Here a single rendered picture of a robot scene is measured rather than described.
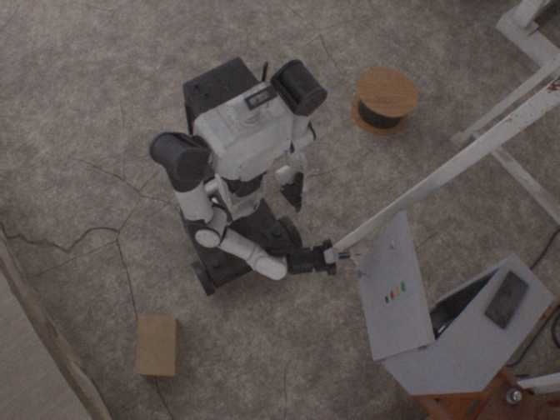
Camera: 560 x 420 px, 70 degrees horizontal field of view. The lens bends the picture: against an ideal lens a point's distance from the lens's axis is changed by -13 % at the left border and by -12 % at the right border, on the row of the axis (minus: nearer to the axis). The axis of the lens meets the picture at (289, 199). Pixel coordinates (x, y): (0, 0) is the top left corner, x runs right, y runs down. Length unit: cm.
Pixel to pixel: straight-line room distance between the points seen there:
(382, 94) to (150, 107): 151
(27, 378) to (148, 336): 64
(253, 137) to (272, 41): 219
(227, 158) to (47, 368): 145
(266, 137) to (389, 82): 182
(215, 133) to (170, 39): 225
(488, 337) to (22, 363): 199
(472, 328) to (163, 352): 153
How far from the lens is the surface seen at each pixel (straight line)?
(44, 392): 232
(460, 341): 135
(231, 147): 126
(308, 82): 138
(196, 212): 137
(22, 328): 239
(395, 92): 298
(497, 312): 141
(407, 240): 136
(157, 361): 236
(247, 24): 354
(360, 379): 253
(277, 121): 130
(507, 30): 419
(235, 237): 147
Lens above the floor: 245
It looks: 65 degrees down
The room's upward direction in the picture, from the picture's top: 12 degrees clockwise
